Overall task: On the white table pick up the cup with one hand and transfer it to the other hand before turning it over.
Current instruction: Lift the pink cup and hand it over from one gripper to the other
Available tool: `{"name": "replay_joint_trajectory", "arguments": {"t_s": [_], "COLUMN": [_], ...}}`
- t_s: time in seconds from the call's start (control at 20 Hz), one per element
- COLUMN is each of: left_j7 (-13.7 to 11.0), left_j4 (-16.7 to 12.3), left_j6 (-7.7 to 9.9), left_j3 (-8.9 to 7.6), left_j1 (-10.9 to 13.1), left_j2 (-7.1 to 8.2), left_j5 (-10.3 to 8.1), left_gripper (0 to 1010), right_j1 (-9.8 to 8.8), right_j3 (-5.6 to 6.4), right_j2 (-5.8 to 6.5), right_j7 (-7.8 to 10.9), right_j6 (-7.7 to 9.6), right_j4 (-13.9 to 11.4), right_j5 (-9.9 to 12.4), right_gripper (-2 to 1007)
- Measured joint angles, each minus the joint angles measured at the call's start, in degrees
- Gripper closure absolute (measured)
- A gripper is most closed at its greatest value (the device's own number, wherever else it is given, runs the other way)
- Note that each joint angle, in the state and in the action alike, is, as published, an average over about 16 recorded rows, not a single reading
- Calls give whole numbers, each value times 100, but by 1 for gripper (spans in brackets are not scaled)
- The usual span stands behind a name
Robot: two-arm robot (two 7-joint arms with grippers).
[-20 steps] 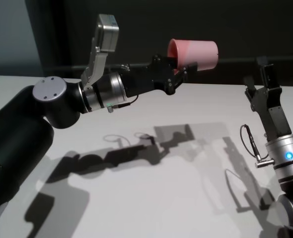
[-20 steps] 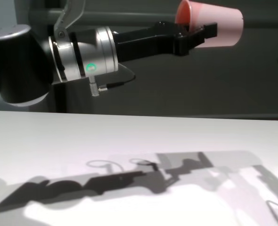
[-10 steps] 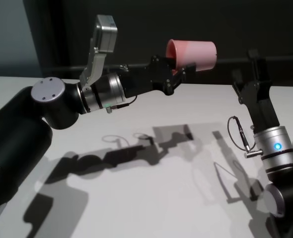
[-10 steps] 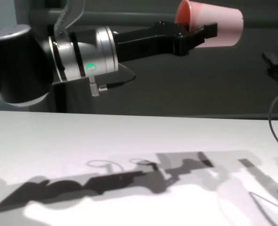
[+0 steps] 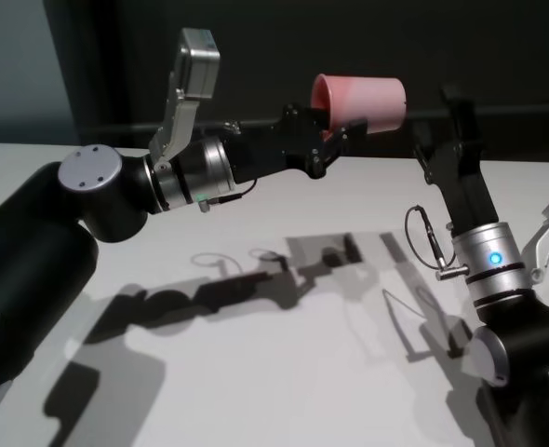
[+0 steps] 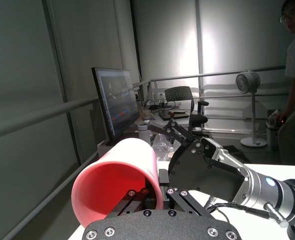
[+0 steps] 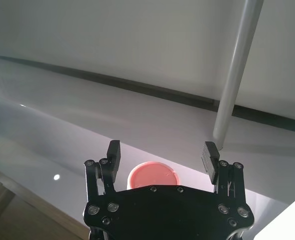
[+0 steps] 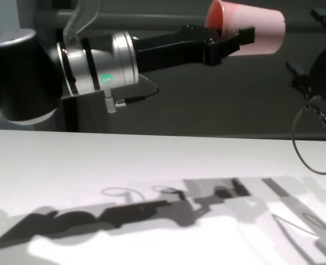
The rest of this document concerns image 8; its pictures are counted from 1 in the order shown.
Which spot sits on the pink plastic cup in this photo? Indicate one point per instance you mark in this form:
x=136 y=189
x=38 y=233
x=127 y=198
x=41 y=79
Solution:
x=262 y=27

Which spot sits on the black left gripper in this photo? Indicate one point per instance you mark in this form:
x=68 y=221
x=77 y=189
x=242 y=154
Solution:
x=174 y=49

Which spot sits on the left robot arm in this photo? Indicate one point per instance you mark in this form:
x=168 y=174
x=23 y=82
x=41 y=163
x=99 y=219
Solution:
x=19 y=82

